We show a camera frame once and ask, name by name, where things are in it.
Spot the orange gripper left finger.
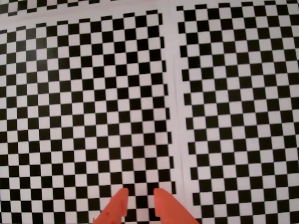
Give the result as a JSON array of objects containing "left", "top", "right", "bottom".
[{"left": 93, "top": 188, "right": 129, "bottom": 224}]

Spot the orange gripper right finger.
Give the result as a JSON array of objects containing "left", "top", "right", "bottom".
[{"left": 153, "top": 188, "right": 200, "bottom": 224}]

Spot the black white checkerboard paper sheet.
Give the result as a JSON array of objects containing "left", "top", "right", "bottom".
[
  {"left": 174, "top": 0, "right": 299, "bottom": 224},
  {"left": 0, "top": 0, "right": 164, "bottom": 19},
  {"left": 0, "top": 10, "right": 178, "bottom": 224}
]

